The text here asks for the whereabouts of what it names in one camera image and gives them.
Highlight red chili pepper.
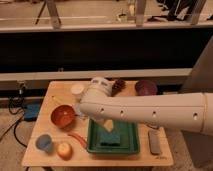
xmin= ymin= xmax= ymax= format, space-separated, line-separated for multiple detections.
xmin=67 ymin=132 xmax=87 ymax=149

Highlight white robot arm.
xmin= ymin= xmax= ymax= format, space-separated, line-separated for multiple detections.
xmin=79 ymin=77 xmax=213 ymax=136

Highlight teal sponge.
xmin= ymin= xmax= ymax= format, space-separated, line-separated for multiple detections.
xmin=100 ymin=132 xmax=121 ymax=146

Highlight green plastic tray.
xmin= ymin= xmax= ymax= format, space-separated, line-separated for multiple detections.
xmin=87 ymin=120 xmax=140 ymax=154

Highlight grey blue cloth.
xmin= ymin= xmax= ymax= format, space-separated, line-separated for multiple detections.
xmin=73 ymin=103 xmax=87 ymax=119

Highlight dark grape bunch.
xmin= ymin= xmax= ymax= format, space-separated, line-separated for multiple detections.
xmin=112 ymin=79 xmax=126 ymax=96

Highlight red bowl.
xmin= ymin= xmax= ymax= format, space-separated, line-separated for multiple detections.
xmin=51 ymin=105 xmax=75 ymax=129

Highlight white cup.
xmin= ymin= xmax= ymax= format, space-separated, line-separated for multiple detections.
xmin=71 ymin=83 xmax=85 ymax=100

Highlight wooden table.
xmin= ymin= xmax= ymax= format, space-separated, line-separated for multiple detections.
xmin=22 ymin=81 xmax=173 ymax=168

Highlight yellow red apple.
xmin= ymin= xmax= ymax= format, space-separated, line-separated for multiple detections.
xmin=56 ymin=142 xmax=72 ymax=160

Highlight purple bowl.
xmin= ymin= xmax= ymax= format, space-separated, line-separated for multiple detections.
xmin=135 ymin=80 xmax=158 ymax=96

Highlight blue cup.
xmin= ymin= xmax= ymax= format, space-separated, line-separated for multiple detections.
xmin=36 ymin=134 xmax=53 ymax=153

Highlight blue box on floor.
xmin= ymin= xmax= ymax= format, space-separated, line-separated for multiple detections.
xmin=24 ymin=103 xmax=41 ymax=121

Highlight black cables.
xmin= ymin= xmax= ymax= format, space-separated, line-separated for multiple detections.
xmin=0 ymin=81 xmax=28 ymax=148

